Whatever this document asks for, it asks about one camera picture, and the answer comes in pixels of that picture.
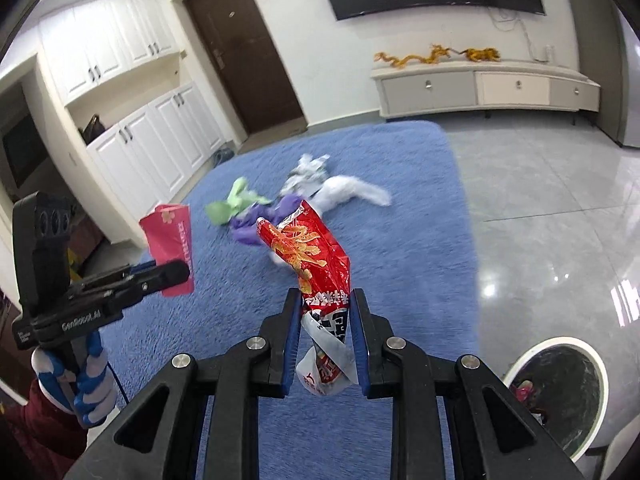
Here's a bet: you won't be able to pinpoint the white tv cabinet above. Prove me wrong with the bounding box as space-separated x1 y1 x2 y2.
371 61 600 119

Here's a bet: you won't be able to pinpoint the grey slipper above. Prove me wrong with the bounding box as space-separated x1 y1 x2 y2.
213 146 235 166

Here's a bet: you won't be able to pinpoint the grey refrigerator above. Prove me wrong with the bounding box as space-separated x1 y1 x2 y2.
570 0 639 148

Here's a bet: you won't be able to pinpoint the green crumpled paper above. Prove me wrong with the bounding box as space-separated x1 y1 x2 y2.
205 177 272 226

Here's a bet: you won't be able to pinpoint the dark brown door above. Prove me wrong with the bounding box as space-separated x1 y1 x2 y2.
186 0 304 133

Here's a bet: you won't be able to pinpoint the white round trash bin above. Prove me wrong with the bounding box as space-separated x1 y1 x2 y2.
502 336 610 462

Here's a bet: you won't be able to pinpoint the blue fluffy rug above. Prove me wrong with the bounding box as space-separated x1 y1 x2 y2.
74 119 483 480

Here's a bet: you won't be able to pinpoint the golden dragon ornament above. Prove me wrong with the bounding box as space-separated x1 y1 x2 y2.
373 44 501 70

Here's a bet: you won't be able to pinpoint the purple plastic bag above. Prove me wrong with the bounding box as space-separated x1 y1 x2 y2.
229 194 306 248

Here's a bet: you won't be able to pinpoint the white wall cupboards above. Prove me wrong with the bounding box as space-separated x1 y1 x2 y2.
1 0 226 246

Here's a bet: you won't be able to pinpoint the red sleeved left forearm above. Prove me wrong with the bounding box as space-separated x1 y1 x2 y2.
0 379 88 479

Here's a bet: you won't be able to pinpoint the grey white printed wrapper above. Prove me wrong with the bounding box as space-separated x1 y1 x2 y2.
279 153 330 198

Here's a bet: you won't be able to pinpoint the white plastic bag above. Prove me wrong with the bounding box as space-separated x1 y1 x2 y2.
309 176 392 214

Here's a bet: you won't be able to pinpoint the red snack wrapper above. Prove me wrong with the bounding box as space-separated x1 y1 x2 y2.
257 200 358 396

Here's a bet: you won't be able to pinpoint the left blue white gloved hand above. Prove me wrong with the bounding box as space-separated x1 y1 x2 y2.
32 330 116 428

